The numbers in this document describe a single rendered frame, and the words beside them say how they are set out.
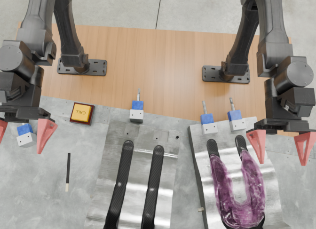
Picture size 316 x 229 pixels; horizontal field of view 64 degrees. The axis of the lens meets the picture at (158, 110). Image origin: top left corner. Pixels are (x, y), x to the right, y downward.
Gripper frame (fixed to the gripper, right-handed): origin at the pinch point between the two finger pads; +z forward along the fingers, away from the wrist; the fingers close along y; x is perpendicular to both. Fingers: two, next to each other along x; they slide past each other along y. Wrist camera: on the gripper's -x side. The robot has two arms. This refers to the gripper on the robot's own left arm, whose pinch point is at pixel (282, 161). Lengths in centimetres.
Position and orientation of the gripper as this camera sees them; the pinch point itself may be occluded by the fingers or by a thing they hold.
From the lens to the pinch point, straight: 65.5
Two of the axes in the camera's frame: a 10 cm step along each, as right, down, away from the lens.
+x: -0.4, 2.4, 9.7
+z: -0.4, 9.7, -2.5
